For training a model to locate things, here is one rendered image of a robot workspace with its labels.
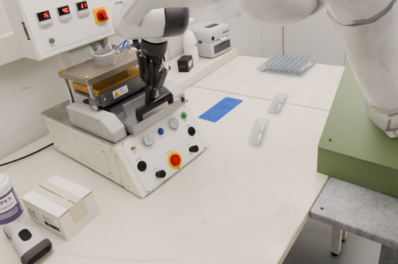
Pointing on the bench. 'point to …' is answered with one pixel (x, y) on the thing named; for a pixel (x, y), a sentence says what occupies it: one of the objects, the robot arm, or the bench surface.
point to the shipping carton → (61, 206)
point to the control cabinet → (57, 12)
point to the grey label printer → (212, 38)
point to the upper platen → (106, 82)
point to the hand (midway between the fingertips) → (150, 94)
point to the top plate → (101, 65)
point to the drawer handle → (153, 105)
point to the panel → (163, 148)
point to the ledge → (199, 68)
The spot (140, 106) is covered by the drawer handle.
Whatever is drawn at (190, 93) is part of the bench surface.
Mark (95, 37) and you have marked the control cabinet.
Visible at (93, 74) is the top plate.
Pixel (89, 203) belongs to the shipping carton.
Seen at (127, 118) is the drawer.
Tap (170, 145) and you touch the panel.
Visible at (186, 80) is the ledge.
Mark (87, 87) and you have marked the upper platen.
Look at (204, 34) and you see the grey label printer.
